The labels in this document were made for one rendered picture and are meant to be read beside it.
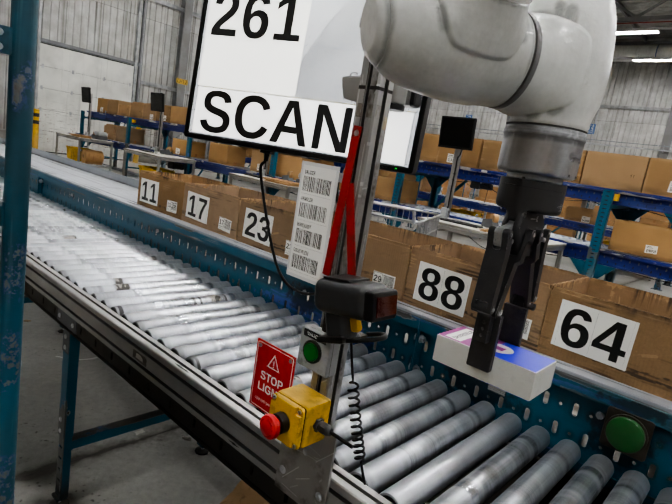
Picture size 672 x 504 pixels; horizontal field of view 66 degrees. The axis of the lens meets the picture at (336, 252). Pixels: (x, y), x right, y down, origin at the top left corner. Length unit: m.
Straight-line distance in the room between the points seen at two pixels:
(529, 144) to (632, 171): 5.28
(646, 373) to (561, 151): 0.74
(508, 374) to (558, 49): 0.36
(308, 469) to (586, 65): 0.72
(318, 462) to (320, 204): 0.43
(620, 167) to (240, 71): 5.14
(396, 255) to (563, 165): 0.91
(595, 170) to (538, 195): 5.34
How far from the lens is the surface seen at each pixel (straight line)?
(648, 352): 1.25
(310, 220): 0.85
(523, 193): 0.62
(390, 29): 0.51
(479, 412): 1.26
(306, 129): 0.97
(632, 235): 5.62
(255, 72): 1.04
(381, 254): 1.51
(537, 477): 1.09
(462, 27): 0.52
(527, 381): 0.64
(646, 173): 5.93
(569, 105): 0.62
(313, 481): 0.94
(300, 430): 0.84
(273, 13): 1.06
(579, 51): 0.62
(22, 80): 0.72
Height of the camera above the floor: 1.26
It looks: 10 degrees down
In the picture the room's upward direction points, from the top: 9 degrees clockwise
